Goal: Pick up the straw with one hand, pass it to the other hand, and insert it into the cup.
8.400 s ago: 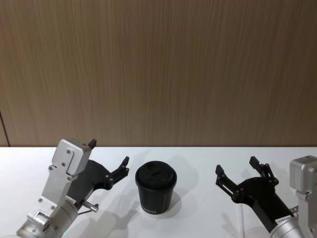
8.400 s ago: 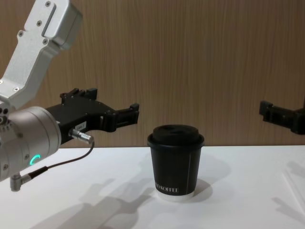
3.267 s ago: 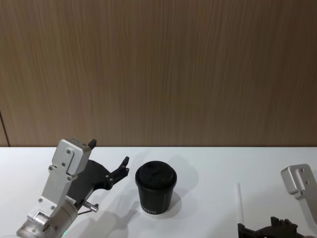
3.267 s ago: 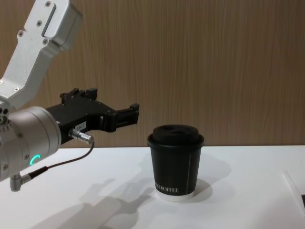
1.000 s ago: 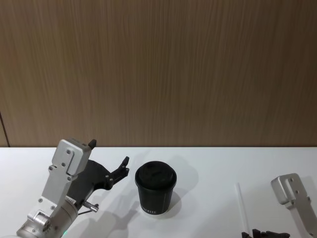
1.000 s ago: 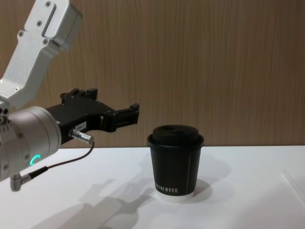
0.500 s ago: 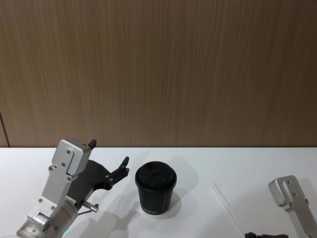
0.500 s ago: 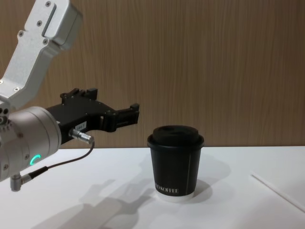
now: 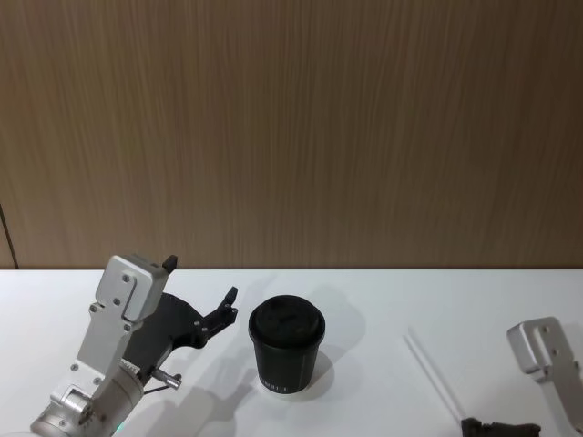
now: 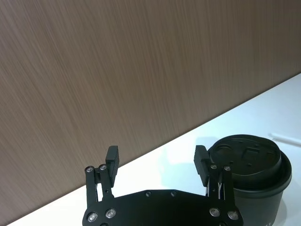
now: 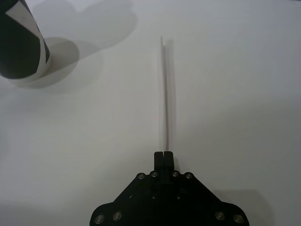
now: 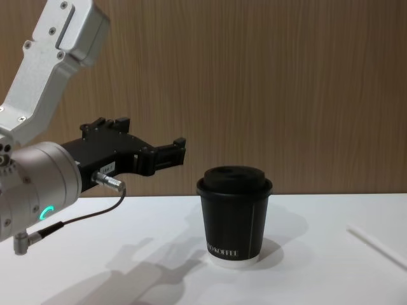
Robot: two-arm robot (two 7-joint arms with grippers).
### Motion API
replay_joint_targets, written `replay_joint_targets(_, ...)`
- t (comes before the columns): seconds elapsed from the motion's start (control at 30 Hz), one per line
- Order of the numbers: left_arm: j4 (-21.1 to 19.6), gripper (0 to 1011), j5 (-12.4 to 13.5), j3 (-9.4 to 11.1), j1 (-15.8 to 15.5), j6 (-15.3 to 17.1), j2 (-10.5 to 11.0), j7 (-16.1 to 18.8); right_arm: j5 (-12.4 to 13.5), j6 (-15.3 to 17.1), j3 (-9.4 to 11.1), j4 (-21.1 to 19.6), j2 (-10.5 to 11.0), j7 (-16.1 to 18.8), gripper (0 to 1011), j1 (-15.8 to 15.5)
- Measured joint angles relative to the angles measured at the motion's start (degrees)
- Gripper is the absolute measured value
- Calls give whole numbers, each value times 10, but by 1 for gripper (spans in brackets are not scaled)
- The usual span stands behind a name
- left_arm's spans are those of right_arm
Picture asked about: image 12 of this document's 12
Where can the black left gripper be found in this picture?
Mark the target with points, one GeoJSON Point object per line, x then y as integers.
{"type": "Point", "coordinates": [101, 152]}

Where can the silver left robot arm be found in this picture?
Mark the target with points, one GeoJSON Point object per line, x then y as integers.
{"type": "Point", "coordinates": [41, 178]}

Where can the black plastic cup lid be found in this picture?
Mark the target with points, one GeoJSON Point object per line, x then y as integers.
{"type": "Point", "coordinates": [235, 181]}

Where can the black paper coffee cup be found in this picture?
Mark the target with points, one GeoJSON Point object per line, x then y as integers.
{"type": "Point", "coordinates": [235, 228]}

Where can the white plastic straw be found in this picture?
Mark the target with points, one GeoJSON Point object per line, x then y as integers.
{"type": "Point", "coordinates": [377, 247]}

